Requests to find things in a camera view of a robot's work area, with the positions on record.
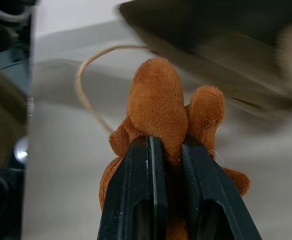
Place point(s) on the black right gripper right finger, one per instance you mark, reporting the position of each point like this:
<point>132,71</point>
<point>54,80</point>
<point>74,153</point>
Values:
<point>215,200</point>

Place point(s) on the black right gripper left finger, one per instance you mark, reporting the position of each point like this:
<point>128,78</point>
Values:
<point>132,190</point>

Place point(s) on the brown plush toy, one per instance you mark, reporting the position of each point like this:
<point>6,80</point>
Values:
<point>158,100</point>

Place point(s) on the brown paper bag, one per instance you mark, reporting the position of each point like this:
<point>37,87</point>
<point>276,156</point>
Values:
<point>210,40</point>

